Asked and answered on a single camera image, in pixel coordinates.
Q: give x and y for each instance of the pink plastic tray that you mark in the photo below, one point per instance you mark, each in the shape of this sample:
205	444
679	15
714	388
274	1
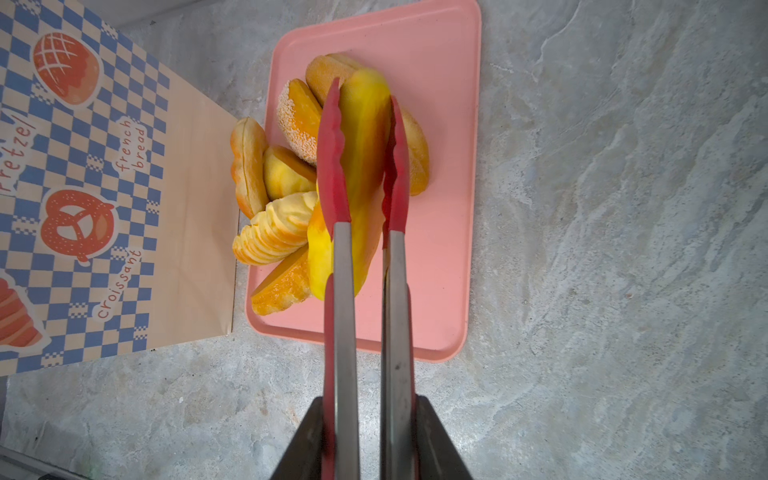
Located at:
430	54

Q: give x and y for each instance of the red silicone steel tongs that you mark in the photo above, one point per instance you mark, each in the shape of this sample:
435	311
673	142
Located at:
384	300

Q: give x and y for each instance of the sesame oval bread roll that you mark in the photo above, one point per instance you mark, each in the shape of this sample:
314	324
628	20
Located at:
299	115

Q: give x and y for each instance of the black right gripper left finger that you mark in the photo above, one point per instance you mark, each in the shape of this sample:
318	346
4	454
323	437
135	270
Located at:
302	460

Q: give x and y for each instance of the yellow oblong bread roll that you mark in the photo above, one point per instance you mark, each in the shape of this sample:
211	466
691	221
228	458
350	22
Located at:
365	104

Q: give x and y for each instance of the blue checkered paper bag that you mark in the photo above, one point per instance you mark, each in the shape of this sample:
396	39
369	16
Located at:
117	205

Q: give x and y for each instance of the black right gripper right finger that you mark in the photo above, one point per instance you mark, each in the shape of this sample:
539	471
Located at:
437	457

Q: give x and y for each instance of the braided pretzel bread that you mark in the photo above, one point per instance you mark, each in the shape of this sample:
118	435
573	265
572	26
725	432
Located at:
248	143

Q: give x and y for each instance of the long golden baguette bread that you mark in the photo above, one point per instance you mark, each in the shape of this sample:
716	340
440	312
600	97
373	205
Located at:
320	73

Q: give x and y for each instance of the small yellow bun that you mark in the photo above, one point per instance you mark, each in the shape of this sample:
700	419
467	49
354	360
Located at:
285	173

